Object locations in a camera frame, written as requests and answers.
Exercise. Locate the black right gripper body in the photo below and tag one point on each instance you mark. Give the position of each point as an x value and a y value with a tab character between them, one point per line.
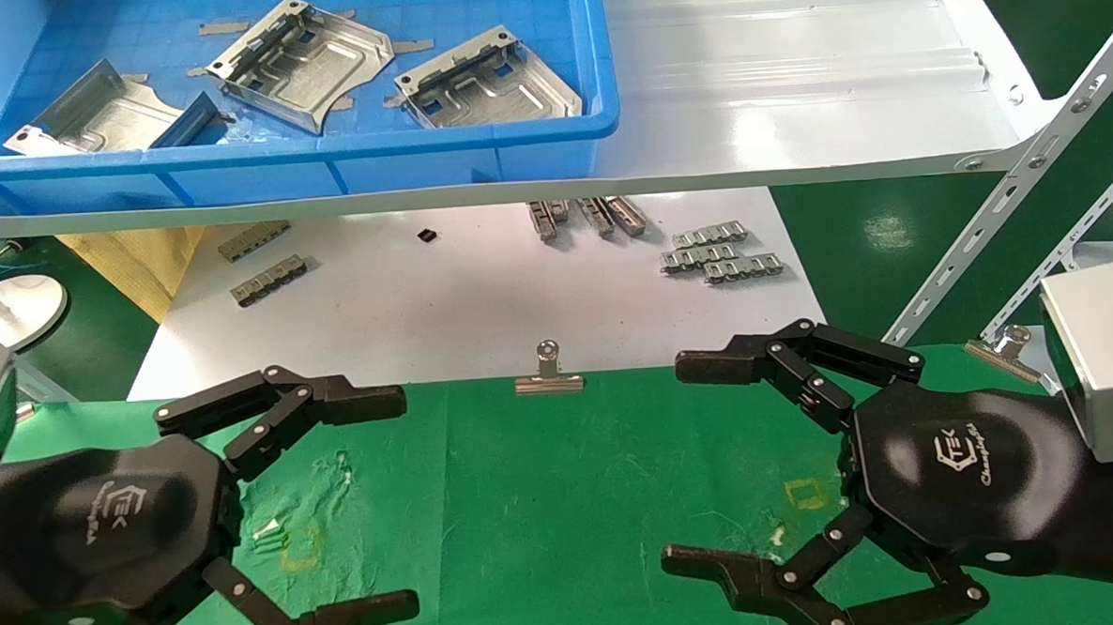
967	473

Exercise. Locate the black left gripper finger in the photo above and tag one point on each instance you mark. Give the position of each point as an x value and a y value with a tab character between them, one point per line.
363	614
354	403

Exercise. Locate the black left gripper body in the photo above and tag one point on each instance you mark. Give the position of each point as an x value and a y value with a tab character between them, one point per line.
106	529

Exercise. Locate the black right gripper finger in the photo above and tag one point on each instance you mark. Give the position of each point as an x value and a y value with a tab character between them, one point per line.
718	364
747	586

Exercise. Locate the stamped sheet metal bracket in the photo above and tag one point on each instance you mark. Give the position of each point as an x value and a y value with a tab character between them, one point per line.
311	65
490	90
97	116

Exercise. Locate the silver metal clip strip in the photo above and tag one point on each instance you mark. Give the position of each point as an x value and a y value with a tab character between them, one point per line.
709	234
697	257
742	268

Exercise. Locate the grey metal clip strip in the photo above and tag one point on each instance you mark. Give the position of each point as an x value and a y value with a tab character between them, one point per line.
269	280
253	241

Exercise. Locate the white board sheet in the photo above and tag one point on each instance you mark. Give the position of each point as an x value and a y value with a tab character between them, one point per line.
472	307

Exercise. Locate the small black chip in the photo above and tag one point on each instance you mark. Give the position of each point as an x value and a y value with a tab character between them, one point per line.
427	234

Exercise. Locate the green cloth mat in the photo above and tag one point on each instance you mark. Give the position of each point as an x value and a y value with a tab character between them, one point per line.
546	501

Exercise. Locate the white round stand base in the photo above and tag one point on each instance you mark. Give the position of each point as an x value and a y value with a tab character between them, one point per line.
26	307

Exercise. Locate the blue plastic bin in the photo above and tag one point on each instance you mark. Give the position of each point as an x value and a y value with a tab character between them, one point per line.
278	165

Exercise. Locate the yellow woven bag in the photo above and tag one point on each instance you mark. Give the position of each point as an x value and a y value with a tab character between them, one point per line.
132	265

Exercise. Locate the white metal shelf board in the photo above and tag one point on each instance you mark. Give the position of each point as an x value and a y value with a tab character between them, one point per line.
791	86

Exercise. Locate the grey metal frame rail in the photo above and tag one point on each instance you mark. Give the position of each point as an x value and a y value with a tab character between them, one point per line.
48	384

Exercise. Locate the small metal rail piece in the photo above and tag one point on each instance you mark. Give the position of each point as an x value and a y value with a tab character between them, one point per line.
542	221
627	215
560	209
596	217

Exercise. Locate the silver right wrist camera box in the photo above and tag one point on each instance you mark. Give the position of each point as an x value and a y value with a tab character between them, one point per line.
1108	354

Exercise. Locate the short white slotted angle rail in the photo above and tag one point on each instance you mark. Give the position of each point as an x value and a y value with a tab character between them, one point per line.
1079	238

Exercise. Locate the long white slotted angle rail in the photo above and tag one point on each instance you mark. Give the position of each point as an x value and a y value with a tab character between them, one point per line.
1011	189

